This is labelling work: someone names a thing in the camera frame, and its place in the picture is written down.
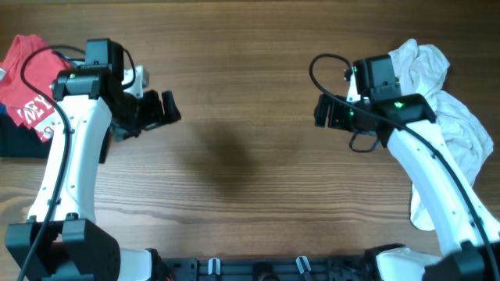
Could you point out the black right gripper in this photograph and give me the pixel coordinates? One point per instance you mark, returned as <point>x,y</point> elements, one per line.
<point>333,113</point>

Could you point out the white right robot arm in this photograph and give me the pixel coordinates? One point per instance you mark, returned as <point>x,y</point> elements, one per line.
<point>468,234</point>

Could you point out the black folded shirt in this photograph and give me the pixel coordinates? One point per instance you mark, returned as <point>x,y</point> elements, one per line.
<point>20,142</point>

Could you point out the red t-shirt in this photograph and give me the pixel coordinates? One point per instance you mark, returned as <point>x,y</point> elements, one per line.
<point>25,107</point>

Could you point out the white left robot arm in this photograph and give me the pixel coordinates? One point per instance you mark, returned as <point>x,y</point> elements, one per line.
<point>60,239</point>

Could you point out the blue folded shirt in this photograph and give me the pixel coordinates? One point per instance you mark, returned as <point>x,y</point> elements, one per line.
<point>3,110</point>

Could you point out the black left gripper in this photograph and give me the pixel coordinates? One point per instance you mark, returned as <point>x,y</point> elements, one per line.
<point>155,114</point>

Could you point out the white crumpled shirt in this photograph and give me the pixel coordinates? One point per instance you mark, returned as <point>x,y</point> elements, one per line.
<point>422,69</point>

